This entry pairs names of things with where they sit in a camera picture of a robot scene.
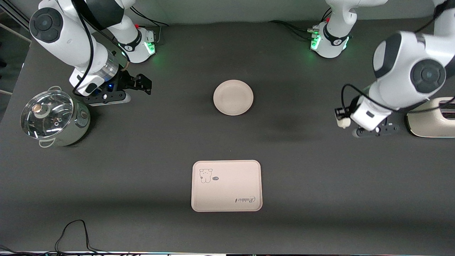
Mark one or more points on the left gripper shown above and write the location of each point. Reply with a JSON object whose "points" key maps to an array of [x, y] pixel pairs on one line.
{"points": [[353, 106]]}

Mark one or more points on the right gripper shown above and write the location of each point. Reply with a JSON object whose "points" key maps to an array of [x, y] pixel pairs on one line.
{"points": [[125, 80]]}

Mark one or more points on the small white bun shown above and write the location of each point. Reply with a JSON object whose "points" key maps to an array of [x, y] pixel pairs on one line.
{"points": [[343, 123]]}

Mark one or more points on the round beige plate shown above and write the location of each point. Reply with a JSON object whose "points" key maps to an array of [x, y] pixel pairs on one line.
{"points": [[233, 97]]}

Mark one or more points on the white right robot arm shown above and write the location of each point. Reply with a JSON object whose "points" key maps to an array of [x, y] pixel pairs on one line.
{"points": [[67, 39]]}

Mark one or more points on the beige rectangular rabbit tray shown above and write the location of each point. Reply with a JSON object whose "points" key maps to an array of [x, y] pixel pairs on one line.
{"points": [[227, 192]]}

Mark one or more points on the white toaster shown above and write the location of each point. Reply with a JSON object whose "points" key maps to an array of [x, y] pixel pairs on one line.
{"points": [[430, 122]]}

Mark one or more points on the steel pot with glass lid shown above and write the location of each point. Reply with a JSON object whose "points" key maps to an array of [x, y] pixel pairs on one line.
{"points": [[49, 117]]}

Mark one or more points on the grey aluminium frame rail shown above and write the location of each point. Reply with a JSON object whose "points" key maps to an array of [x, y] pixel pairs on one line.
{"points": [[16, 16]]}

